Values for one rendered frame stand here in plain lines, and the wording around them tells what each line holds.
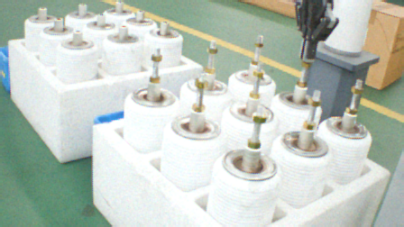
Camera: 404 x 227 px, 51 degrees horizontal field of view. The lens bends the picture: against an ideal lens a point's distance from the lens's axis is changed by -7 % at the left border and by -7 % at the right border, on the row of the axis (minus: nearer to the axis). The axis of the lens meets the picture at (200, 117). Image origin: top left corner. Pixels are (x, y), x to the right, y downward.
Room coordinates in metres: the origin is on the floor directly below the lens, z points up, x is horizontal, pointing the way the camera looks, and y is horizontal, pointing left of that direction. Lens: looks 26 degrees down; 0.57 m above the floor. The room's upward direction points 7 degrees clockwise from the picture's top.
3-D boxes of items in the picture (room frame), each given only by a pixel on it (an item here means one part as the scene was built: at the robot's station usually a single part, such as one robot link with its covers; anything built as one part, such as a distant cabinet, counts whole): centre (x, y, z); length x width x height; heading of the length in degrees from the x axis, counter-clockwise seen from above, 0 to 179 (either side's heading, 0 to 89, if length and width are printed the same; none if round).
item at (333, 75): (0.99, -0.31, 0.15); 0.15 x 0.15 x 0.30; 48
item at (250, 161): (0.52, -0.07, 0.26); 0.02 x 0.02 x 0.03
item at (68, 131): (1.10, 0.28, 0.09); 0.39 x 0.39 x 0.18; 42
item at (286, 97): (0.76, -0.18, 0.25); 0.08 x 0.08 x 0.01
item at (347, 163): (0.68, -0.25, 0.16); 0.10 x 0.10 x 0.18
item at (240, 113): (0.69, -0.08, 0.25); 0.08 x 0.08 x 0.01
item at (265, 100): (0.85, -0.10, 0.16); 0.10 x 0.10 x 0.18
